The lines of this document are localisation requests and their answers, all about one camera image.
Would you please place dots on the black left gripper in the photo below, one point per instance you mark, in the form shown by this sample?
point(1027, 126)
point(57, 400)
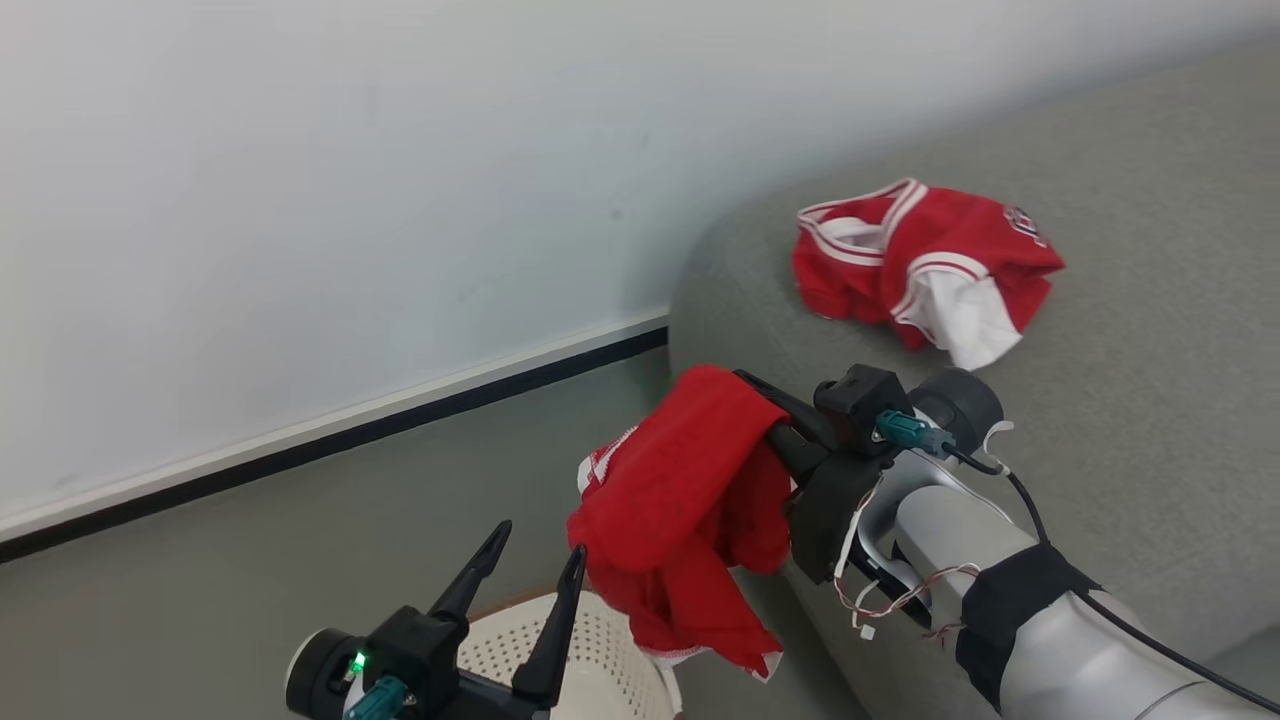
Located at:
point(500, 705)

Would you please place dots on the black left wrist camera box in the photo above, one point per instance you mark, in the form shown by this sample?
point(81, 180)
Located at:
point(415, 645)

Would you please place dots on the white black wall baseboard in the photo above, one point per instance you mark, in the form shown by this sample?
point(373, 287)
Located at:
point(350, 430)

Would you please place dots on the grey fabric sofa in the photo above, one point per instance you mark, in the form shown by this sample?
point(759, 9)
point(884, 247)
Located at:
point(1150, 380)

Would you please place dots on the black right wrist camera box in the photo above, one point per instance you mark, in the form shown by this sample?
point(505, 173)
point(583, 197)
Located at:
point(860, 405)

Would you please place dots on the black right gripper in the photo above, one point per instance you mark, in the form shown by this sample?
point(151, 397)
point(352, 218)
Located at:
point(830, 510)

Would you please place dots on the red jersey white trim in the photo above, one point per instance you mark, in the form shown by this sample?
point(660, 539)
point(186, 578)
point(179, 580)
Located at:
point(940, 240)

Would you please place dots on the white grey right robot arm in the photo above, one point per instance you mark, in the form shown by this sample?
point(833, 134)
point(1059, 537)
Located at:
point(1080, 650)

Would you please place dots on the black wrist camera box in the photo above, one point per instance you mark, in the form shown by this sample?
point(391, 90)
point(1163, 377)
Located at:
point(415, 645)
point(860, 405)

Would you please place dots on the white laundry basket brown rim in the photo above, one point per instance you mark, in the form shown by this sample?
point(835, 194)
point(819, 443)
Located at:
point(610, 660)

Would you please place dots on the plain red shorts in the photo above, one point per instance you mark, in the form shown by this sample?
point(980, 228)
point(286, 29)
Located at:
point(680, 500)

